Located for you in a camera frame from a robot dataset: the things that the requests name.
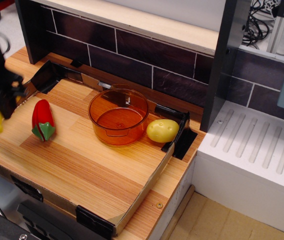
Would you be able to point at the cardboard fence with black tape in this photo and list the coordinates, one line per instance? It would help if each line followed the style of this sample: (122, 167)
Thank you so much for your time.
(75, 169)

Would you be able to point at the orange transparent plastic pot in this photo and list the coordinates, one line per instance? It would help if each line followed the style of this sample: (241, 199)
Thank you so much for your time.
(119, 116)

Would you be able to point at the red toy pepper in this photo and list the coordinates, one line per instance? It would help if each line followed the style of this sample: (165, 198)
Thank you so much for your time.
(43, 125)

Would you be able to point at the yellow toy potato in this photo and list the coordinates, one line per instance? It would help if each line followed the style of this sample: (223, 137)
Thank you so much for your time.
(162, 130)

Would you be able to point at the white drying rack sink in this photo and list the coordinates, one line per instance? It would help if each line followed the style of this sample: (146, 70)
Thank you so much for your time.
(240, 164)

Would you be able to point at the dark grey shelf frame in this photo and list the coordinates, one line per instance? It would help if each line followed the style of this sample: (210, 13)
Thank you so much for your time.
(182, 61)

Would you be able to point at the black metal mount base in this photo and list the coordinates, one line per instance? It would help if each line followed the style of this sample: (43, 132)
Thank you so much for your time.
(37, 217)

